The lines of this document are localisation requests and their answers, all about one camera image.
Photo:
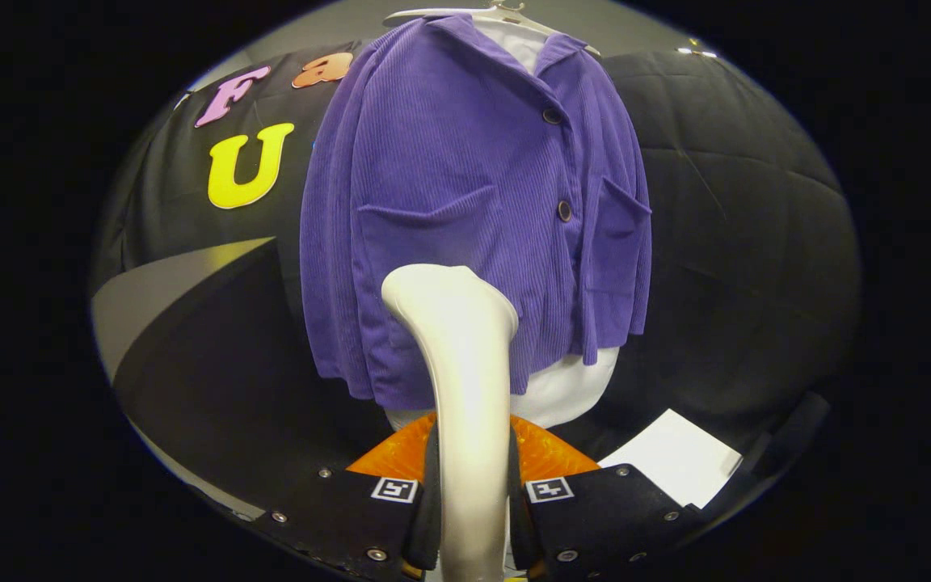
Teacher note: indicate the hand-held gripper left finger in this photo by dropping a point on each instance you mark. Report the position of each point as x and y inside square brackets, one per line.
[431, 517]

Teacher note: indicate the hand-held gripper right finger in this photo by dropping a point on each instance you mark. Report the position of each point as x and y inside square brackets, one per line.
[517, 517]

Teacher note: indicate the white undershirt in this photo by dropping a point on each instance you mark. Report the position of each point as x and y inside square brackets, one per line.
[562, 392]

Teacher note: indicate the white clothes hanger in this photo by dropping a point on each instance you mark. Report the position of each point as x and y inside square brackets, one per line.
[514, 11]

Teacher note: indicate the white paper sheet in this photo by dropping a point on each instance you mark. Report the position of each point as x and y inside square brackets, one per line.
[676, 461]

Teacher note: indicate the grey cabinet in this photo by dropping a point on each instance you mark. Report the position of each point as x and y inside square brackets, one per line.
[215, 364]

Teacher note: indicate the dark curved object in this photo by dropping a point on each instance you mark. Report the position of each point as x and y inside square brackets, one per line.
[789, 436]

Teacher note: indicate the black quilted side curtain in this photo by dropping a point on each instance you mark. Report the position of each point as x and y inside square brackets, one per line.
[740, 242]

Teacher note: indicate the black backdrop cloth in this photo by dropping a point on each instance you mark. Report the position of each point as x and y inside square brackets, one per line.
[174, 210]

